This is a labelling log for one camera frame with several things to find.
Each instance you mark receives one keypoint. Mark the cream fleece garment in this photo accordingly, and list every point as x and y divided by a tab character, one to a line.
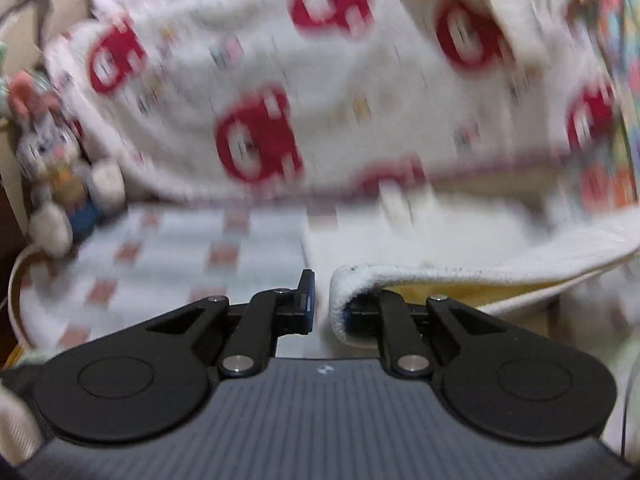
485	252

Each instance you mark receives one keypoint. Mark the plaid bed blanket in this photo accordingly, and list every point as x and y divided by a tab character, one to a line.
150	260

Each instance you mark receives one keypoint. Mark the grey plush bunny toy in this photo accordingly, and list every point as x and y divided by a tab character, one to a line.
70	196

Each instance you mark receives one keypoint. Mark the floral bed sheet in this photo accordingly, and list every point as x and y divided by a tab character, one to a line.
608	178

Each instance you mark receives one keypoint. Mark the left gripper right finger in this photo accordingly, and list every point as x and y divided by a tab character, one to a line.
492	375

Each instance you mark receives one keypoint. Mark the bear print quilt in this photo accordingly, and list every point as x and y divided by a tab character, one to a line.
205	99

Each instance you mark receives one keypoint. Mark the cream knitted cloth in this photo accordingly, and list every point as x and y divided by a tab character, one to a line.
20	435

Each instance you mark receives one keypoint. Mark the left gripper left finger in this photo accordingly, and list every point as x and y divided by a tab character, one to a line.
139	383

